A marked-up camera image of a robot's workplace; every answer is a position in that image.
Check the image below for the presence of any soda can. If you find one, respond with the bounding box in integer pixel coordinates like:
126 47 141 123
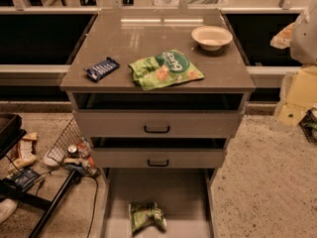
67 145 78 158

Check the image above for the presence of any open bottom drawer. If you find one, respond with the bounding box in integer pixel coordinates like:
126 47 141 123
101 168 217 238

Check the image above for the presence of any top drawer with black handle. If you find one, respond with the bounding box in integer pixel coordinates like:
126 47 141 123
73 110 244 138

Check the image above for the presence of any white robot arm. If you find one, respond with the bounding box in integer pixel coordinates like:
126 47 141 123
290 0 317 64

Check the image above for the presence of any black cart frame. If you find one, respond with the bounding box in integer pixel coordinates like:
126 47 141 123
0 113 80 238

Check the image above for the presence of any drawer with black handle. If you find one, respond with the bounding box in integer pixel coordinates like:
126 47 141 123
92 148 226 169
73 110 244 138

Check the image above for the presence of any wire mesh basket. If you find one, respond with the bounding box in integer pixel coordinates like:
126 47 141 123
43 119 100 178

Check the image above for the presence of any blue candy bar wrapper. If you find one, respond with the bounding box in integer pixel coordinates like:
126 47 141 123
84 58 120 81

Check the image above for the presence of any right wire basket with items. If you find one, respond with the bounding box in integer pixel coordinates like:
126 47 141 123
299 107 317 145

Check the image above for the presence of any white red snack box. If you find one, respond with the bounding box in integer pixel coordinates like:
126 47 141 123
9 133 38 172

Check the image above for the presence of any green jalapeno chip bag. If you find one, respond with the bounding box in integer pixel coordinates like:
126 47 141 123
129 202 166 235

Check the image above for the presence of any large green snack bag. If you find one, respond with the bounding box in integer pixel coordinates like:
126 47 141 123
129 50 204 91

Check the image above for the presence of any black power cable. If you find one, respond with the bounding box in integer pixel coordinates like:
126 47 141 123
86 176 100 238

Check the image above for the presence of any white paper bowl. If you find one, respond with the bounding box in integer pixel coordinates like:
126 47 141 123
191 26 233 51

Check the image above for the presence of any grey drawer cabinet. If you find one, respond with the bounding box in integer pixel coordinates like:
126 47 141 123
59 7 257 238

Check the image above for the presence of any middle drawer with black handle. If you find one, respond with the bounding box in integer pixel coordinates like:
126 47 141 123
92 148 226 169

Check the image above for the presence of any blue packet on floor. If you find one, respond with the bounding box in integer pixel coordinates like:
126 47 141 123
8 168 41 191

